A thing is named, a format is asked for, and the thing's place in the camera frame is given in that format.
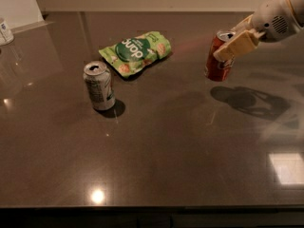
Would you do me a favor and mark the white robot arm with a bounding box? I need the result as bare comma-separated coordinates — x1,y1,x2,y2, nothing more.
213,0,304,62

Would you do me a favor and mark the silver soda can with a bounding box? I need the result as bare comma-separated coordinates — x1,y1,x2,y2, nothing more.
84,61,116,111

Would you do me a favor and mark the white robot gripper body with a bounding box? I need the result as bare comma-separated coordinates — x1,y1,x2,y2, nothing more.
252,0,301,43

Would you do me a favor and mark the green chip bag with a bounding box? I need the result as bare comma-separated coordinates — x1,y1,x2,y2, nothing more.
99,31,172,79

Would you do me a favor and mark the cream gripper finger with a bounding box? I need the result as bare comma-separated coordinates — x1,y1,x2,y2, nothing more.
231,15,253,32
213,28,264,62

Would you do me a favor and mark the red coke can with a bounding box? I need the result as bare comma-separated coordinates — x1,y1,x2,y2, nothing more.
204,30,234,82

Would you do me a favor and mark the white bottle at left edge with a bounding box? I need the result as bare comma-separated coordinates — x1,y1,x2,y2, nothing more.
0,17,14,46

